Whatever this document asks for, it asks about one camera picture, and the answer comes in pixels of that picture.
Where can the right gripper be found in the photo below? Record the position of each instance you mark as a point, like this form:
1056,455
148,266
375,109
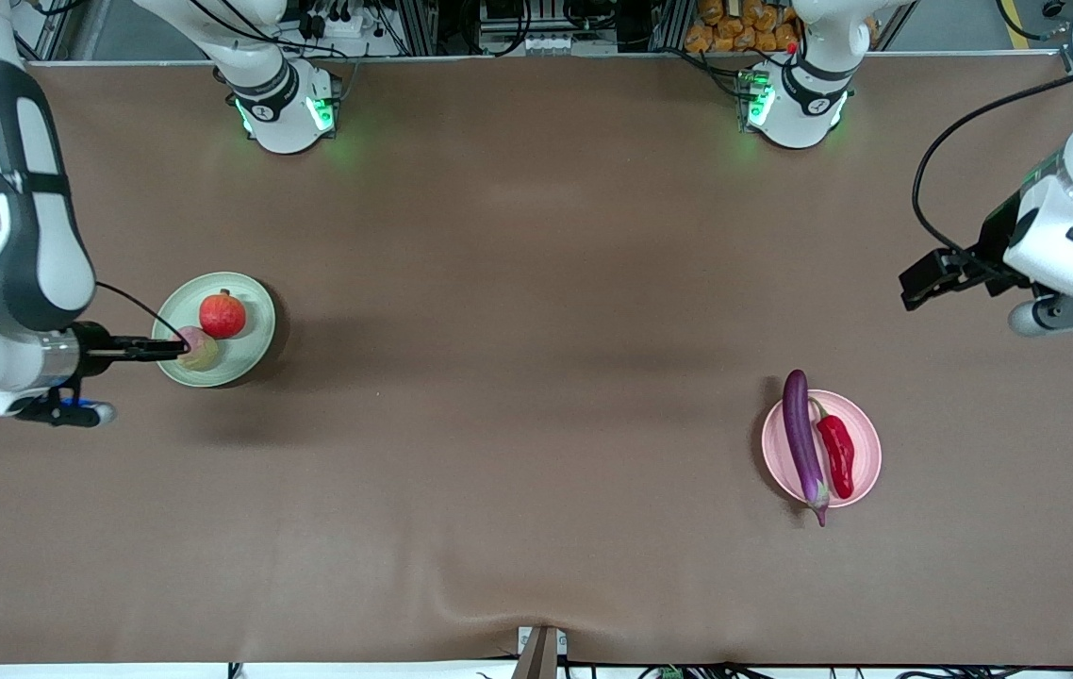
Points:
95,343

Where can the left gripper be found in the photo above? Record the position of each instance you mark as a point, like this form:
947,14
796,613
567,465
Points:
991,249

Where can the yellow-pink peach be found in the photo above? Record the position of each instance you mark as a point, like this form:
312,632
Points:
202,351

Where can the red pomegranate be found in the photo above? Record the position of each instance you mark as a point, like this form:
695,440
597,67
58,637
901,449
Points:
222,315

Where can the red chili pepper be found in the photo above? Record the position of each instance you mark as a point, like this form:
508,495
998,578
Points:
838,453

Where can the purple eggplant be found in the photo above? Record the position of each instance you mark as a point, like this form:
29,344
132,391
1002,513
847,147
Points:
800,434

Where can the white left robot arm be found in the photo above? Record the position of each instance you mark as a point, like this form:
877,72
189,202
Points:
800,94

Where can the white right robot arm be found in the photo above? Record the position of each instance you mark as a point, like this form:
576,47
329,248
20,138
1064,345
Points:
37,245

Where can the light green plate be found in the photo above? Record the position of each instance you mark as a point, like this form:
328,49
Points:
249,354

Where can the pink plate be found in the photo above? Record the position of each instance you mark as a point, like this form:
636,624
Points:
866,443

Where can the bag of orange buns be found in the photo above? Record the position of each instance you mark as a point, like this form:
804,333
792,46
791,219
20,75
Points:
744,26

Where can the white power strip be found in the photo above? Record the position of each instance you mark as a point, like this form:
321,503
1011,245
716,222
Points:
334,21

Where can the brown table cloth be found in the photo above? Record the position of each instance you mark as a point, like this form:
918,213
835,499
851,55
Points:
536,528

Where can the grey electronics box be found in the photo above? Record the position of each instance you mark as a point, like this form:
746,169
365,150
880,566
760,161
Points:
546,28

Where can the metal table edge bracket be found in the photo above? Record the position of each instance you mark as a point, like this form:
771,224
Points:
539,653

